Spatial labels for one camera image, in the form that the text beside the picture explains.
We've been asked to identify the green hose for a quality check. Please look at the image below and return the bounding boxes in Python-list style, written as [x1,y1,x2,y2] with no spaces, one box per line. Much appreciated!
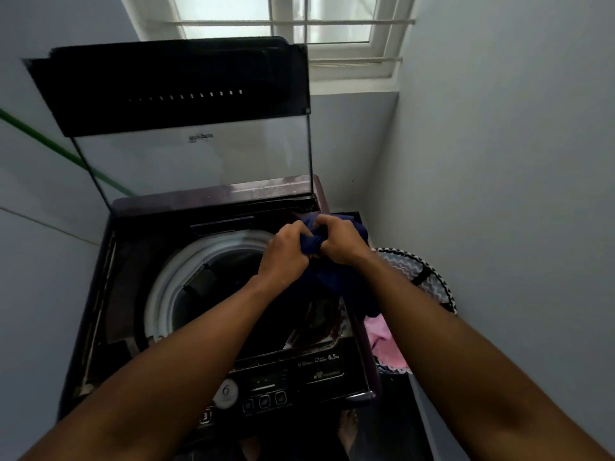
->
[0,108,140,198]

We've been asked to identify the pink cloth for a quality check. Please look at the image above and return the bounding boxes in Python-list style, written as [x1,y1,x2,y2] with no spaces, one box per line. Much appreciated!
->
[364,314,409,371]

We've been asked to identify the person's left forearm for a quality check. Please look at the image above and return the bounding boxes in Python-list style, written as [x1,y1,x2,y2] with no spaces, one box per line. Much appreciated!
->
[19,275,292,461]

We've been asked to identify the person's foot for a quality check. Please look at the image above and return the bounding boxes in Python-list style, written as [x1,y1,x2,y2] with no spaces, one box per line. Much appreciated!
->
[336,409,362,461]

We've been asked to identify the dark purple washing machine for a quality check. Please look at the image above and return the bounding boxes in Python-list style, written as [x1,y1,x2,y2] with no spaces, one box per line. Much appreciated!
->
[57,175,382,461]

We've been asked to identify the white framed window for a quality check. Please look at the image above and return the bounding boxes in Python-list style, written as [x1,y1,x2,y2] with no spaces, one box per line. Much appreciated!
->
[118,0,423,94]

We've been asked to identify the person's right forearm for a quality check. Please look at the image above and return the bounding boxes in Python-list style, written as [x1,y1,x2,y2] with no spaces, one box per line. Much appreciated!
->
[356,249,615,461]

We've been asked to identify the zigzag patterned laundry basket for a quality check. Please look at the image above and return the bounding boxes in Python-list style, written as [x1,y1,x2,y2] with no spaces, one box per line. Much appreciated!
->
[370,247,459,377]

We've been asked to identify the dark blue garment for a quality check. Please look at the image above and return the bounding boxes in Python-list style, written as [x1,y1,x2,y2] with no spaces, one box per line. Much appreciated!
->
[283,212,382,319]

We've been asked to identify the person's left hand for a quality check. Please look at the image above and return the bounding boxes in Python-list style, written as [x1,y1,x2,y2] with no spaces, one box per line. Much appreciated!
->
[258,221,314,290]

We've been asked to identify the glass washing machine lid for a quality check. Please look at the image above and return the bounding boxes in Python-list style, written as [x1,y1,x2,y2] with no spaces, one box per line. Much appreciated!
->
[21,36,315,217]

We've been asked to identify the person's right hand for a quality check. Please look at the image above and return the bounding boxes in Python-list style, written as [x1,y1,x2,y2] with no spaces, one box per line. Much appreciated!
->
[312,214,373,265]

